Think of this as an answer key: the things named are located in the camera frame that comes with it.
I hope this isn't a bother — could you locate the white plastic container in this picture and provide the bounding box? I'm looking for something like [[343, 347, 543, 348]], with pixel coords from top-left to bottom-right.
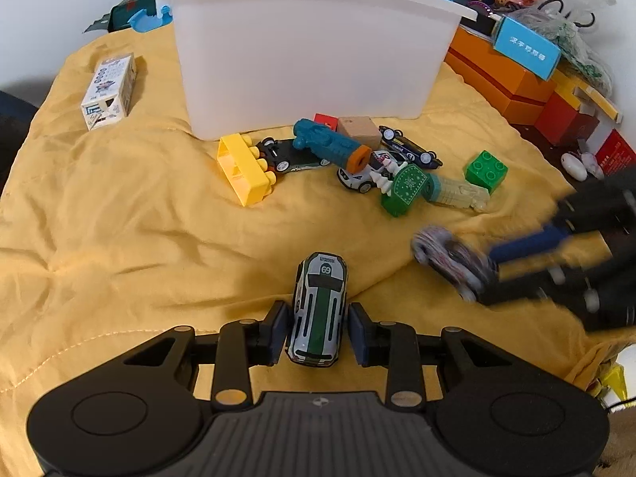
[[152, 0, 478, 141]]

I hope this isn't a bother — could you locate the white oval gadget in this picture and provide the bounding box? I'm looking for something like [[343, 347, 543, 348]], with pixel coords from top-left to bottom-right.
[[560, 151, 589, 180]]

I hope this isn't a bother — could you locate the red box white print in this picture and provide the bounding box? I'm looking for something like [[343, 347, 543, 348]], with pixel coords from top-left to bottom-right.
[[593, 128, 636, 180]]

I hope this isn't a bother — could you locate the grey patterned toy car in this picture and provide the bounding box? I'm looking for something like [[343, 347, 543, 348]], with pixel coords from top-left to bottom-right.
[[411, 226, 498, 304]]

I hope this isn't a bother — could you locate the wooden cube block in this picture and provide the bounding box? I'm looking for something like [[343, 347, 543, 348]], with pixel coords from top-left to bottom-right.
[[338, 116, 382, 150]]

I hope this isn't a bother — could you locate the dark blue toy car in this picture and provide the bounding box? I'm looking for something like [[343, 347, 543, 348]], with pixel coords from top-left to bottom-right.
[[378, 126, 444, 170]]

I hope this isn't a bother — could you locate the green building block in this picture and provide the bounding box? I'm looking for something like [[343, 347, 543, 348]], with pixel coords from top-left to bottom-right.
[[464, 150, 510, 194]]

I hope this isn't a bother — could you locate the blue card box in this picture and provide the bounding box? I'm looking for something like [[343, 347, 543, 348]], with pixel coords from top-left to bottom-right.
[[493, 15, 562, 82]]

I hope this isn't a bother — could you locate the yellow white box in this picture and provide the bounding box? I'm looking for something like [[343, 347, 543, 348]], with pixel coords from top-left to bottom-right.
[[551, 66, 624, 126]]

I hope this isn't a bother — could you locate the teal toy drill orange tip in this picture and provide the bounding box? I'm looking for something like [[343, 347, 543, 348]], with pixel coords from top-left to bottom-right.
[[292, 118, 372, 174]]

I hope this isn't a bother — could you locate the small printed carton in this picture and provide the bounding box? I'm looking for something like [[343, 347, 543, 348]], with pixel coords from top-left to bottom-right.
[[81, 53, 138, 132]]

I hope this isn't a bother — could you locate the dark cloth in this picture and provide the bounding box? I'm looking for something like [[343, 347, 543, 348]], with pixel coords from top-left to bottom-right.
[[0, 88, 41, 187]]

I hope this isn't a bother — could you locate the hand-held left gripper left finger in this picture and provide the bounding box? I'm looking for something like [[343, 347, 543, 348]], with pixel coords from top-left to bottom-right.
[[118, 301, 294, 411]]

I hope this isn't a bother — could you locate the yellow quilted blanket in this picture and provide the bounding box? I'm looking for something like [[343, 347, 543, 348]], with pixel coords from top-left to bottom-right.
[[0, 25, 617, 411]]

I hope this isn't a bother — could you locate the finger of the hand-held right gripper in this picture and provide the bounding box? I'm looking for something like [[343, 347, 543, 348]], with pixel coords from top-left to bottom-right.
[[476, 262, 636, 332], [487, 186, 619, 268]]

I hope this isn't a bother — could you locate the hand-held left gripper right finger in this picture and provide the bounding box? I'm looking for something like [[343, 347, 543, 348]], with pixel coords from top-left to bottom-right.
[[348, 302, 520, 411]]

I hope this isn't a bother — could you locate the dark green toy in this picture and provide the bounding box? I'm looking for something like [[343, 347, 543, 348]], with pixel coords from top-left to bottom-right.
[[82, 0, 161, 35]]

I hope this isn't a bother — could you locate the bag of green trinkets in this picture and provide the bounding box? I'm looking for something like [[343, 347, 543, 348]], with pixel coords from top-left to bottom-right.
[[517, 0, 618, 97]]

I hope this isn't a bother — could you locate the pale green translucent toy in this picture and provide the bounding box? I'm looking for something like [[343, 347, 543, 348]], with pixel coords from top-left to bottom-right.
[[423, 174, 491, 215]]

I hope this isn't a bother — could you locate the large orange box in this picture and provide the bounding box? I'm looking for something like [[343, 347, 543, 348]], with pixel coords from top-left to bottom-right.
[[444, 26, 558, 126]]

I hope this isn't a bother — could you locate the blue plastic clip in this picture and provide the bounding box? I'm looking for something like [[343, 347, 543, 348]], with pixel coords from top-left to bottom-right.
[[128, 5, 174, 33]]

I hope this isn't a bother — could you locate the yellow building block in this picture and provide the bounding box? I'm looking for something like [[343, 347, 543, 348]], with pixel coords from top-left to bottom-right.
[[217, 134, 277, 207]]

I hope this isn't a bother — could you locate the white green striped toy car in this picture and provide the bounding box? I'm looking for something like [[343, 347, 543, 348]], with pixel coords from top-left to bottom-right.
[[285, 252, 349, 368]]

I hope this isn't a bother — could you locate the green toy saw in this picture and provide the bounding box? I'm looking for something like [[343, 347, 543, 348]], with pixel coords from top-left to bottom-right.
[[372, 163, 429, 218]]

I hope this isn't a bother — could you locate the black green toy car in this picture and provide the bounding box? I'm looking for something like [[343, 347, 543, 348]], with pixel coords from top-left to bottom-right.
[[256, 136, 331, 176]]

